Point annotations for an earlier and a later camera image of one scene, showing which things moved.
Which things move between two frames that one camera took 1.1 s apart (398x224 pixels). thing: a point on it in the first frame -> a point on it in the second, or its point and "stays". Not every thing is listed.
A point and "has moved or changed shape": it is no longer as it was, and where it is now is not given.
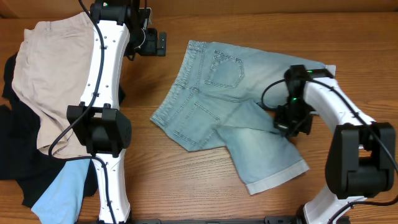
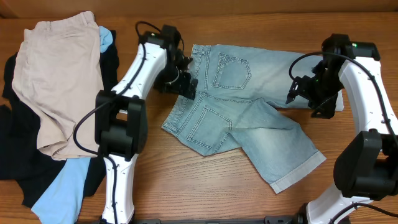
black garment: (20, 157) stays
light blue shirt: (61, 203) stays
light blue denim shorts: (221, 96) has moved or changed shape
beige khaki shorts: (51, 73) stays
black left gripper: (161, 43) -> (183, 83)
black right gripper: (283, 125) -> (302, 89)
